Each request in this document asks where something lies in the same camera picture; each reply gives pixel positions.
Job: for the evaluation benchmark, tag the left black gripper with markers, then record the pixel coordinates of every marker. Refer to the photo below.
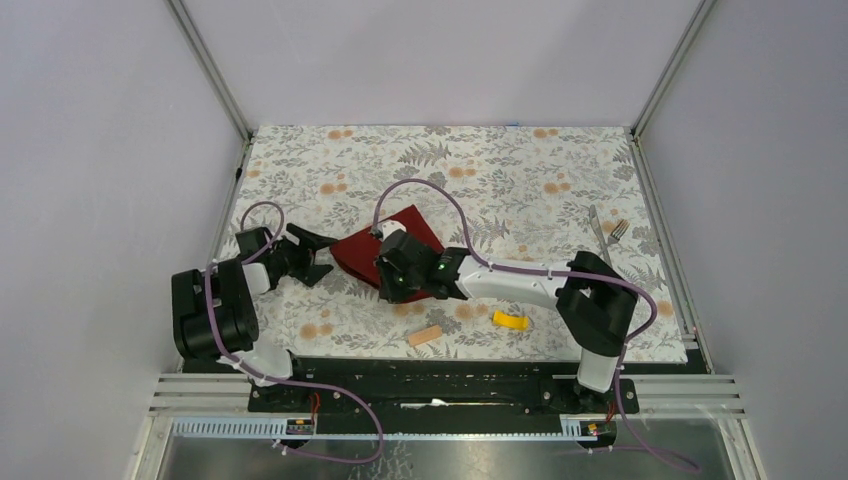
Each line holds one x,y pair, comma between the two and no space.
307,271

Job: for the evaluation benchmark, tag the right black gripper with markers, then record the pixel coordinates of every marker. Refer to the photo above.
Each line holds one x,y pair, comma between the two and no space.
388,290

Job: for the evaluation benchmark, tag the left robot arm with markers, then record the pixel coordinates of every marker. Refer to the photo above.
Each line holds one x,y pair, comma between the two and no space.
214,318

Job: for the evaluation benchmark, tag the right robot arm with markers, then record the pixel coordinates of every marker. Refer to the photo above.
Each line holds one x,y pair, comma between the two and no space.
595,303

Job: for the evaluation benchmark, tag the floral patterned table mat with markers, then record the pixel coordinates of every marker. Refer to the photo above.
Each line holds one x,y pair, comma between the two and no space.
524,192

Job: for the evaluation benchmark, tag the light wooden block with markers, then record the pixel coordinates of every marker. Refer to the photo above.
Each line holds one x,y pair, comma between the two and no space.
424,336

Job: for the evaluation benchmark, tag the yellow block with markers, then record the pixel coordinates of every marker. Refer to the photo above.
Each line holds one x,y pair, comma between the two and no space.
519,323

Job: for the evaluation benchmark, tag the silver table knife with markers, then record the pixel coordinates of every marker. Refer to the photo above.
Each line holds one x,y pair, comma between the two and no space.
595,225

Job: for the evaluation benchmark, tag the silver fork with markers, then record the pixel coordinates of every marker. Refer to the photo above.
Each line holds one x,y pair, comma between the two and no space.
618,232

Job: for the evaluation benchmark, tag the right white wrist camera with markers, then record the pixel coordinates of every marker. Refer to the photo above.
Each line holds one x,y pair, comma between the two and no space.
383,230

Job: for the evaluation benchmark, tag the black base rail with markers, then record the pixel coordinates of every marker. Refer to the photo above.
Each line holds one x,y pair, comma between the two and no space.
347,396

